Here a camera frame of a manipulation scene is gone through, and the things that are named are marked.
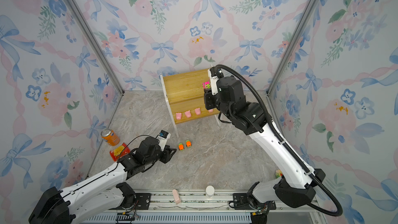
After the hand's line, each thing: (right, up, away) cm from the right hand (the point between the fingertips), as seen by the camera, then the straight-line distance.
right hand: (208, 88), depth 62 cm
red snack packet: (-47, -32, +24) cm, 61 cm away
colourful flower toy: (+38, -43, +19) cm, 60 cm away
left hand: (-18, -29, +19) cm, 39 cm away
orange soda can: (-53, -24, +24) cm, 63 cm away
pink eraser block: (-14, -51, +11) cm, 54 cm away
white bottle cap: (+1, -46, +8) cm, 47 cm away
